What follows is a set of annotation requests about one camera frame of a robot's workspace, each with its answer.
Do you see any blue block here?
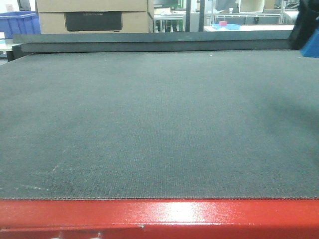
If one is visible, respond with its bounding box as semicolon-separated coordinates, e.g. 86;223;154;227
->
300;30;319;58

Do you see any white background table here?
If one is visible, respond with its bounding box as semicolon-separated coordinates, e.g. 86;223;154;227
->
204;24;294;32

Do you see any small red block background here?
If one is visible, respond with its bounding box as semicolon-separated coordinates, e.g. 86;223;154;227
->
219;21;227;26

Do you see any blue plastic crate background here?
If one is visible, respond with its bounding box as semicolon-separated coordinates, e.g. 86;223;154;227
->
0;11;41;39

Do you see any upper cardboard box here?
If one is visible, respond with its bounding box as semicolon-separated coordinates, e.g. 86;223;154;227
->
35;0;154;17

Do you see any flat blue tray background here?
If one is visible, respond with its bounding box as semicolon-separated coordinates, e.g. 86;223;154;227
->
212;24;241;31

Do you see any red conveyor frame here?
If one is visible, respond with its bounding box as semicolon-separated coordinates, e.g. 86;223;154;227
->
0;199;319;239

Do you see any cardboard box with black label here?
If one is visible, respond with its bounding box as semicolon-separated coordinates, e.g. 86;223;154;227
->
39;11;153;34

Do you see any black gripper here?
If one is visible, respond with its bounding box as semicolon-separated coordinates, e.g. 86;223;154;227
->
288;0;319;50

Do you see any dark conveyor belt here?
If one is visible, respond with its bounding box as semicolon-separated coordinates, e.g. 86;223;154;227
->
0;50;319;199

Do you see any dark conveyor side rail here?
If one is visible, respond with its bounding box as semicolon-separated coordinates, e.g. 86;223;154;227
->
13;30;291;53

